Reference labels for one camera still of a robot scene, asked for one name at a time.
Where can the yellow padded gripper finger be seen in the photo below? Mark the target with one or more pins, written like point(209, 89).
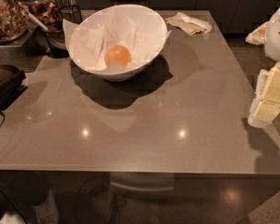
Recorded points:
point(257, 37)
point(266, 105)

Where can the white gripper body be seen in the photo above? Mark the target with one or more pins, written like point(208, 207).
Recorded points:
point(278, 34)

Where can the orange fruit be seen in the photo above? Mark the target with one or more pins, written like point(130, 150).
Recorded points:
point(117, 54)

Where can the white ceramic bowl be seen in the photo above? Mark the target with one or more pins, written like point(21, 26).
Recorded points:
point(146, 41)

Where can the white paper bowl liner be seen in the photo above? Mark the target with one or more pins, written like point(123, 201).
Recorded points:
point(87, 44)

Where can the crumpled paper napkins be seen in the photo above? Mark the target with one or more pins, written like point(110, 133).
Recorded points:
point(188, 24)

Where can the large glass snack jar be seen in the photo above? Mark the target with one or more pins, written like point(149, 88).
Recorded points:
point(13, 22)

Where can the dark brown tray device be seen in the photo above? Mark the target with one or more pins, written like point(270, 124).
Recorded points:
point(11, 87)

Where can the white shoe under table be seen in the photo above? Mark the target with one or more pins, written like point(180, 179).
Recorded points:
point(45, 213)

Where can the black wire cup holder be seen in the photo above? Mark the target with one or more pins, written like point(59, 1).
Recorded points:
point(71, 13)

